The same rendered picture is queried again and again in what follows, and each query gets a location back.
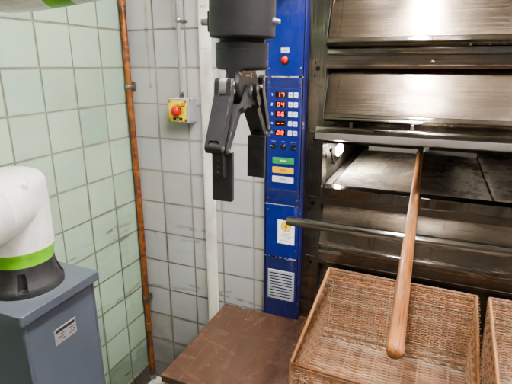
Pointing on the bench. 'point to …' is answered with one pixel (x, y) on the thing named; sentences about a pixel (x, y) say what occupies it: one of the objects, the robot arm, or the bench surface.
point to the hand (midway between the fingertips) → (241, 180)
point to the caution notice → (285, 233)
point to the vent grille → (280, 285)
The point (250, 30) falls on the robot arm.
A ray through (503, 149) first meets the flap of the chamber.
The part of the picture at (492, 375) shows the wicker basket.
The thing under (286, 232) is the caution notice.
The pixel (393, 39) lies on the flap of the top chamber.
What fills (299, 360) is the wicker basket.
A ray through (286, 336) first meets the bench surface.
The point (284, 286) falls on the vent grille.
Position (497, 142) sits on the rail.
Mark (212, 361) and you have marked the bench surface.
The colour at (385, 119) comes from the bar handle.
